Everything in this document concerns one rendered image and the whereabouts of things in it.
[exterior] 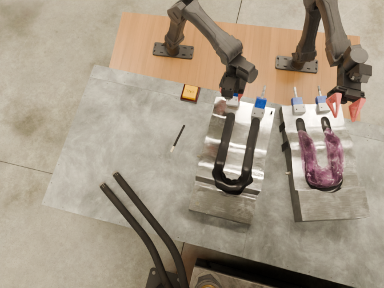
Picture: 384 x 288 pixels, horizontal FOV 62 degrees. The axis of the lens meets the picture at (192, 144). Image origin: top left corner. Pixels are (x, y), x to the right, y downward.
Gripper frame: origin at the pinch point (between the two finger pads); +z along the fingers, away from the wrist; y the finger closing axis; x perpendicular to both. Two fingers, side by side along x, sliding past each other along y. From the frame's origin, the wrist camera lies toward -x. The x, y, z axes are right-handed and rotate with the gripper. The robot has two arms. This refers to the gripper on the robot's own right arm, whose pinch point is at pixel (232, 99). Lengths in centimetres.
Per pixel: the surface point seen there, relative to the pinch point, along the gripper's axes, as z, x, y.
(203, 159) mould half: 9.8, -26.5, -5.9
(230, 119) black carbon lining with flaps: 7.6, -4.6, 0.0
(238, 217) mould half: 25.3, -40.1, 11.2
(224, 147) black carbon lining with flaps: 12.1, -16.8, 0.4
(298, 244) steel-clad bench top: 36, -41, 36
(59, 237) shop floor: 100, -47, -105
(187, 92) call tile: 4.9, 5.2, -22.6
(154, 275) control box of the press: 112, -50, -39
